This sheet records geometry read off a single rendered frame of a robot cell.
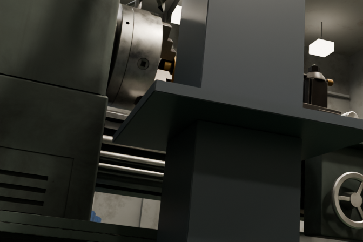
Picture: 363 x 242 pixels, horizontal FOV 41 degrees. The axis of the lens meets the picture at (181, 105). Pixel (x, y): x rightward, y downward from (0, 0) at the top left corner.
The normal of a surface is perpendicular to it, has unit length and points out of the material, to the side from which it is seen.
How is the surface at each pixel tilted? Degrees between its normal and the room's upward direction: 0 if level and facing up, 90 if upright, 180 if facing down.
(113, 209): 90
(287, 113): 90
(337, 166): 90
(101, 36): 90
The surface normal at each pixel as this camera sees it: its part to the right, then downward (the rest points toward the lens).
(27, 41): 0.37, -0.25
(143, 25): 0.38, -0.53
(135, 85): 0.17, 0.56
